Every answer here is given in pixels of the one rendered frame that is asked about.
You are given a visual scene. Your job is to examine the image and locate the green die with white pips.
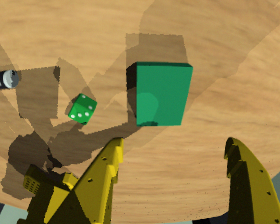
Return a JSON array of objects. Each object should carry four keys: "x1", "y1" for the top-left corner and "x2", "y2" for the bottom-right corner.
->
[{"x1": 68, "y1": 93, "x2": 97, "y2": 125}]

